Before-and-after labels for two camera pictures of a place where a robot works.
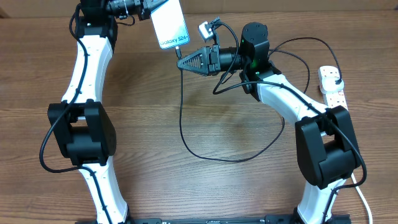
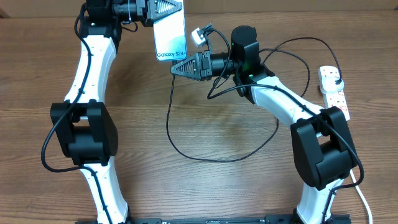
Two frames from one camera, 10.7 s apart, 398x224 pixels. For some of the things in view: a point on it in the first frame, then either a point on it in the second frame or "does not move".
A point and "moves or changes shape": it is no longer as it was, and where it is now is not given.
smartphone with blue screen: x=170 y=25 moves or changes shape
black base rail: x=217 y=219 does not move
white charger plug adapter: x=329 y=84 does not move
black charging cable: x=270 y=51 to x=260 y=147
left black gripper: x=144 y=13 to x=148 y=10
